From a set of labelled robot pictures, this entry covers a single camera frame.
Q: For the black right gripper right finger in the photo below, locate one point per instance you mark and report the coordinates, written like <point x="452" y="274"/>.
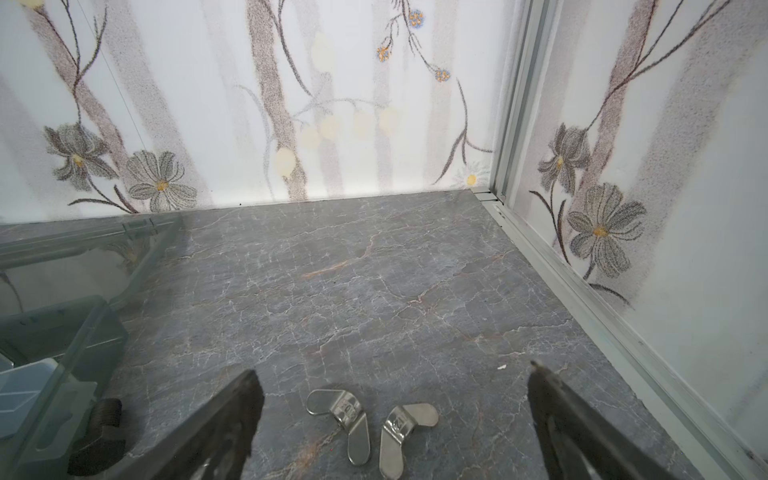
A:
<point x="577" y="442"/>

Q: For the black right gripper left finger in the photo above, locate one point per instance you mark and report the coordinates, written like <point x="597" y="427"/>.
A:
<point x="213" y="443"/>

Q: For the silver wing nut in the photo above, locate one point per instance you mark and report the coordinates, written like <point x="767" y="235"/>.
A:
<point x="348" y="411"/>
<point x="398" y="425"/>

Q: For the black rubber knob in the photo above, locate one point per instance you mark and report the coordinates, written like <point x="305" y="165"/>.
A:
<point x="104" y="442"/>

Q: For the green compartment organizer box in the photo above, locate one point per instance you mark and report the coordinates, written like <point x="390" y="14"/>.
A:
<point x="61" y="337"/>

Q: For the aluminium corner frame post right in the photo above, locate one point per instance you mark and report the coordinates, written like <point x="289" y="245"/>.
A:
<point x="527" y="52"/>

